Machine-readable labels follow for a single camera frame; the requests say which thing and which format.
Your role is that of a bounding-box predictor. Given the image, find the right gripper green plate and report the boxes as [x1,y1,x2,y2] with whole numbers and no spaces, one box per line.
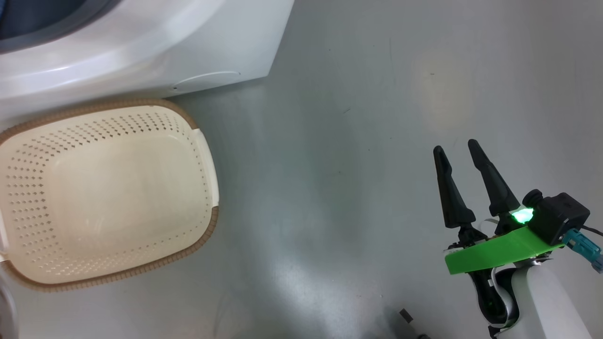
[433,139,566,275]

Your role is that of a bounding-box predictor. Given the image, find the white front-load washing machine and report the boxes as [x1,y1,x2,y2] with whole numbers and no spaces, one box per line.
[0,0,296,128]

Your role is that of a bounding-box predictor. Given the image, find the round white filter cover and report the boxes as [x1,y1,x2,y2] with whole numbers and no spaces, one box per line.
[172,71,241,92]

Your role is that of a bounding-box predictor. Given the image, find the cream laundry basket brown rim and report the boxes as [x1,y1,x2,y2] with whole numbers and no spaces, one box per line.
[0,98,220,293]

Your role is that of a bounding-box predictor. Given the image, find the teal cable connector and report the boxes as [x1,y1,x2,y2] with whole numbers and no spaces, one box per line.
[562,229,603,274]

